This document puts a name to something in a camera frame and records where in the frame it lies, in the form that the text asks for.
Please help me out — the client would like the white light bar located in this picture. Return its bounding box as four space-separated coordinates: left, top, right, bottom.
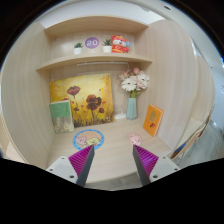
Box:
76 61 129 67

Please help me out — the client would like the small potted plant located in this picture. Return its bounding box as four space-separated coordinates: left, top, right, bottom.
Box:
74 42 83 55
102 39 112 53

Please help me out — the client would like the right small potted plant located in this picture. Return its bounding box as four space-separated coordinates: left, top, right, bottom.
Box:
102 39 112 53

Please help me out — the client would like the red plush doll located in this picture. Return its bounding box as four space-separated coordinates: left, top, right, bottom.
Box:
111 35 129 53

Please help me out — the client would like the green book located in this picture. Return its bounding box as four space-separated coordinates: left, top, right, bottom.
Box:
50 100 74 133

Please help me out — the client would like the pink computer mouse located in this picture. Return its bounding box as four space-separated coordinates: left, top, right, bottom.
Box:
129 133 141 146

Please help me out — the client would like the round cartoon mouse pad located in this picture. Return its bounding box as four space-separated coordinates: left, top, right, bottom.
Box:
73 129 105 150

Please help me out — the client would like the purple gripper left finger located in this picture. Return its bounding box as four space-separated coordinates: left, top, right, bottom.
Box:
69 145 95 187

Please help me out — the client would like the purple round number sign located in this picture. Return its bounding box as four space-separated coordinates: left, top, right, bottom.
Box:
85 37 99 49

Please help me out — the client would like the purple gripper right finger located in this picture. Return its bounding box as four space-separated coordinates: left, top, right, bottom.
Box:
133 145 159 186

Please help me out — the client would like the light blue vase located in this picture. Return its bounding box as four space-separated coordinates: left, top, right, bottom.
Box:
126 98 137 120

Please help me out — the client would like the pink white flower bouquet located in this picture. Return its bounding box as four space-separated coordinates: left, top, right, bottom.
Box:
119 67 150 98

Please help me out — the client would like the left small potted plant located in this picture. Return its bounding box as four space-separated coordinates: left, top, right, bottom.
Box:
74 42 83 55

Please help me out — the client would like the poppy flower painting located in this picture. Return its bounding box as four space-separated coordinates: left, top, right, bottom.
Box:
50 73 114 128

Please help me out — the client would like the wooden shelf board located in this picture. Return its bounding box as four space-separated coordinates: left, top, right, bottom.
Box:
36 53 152 71

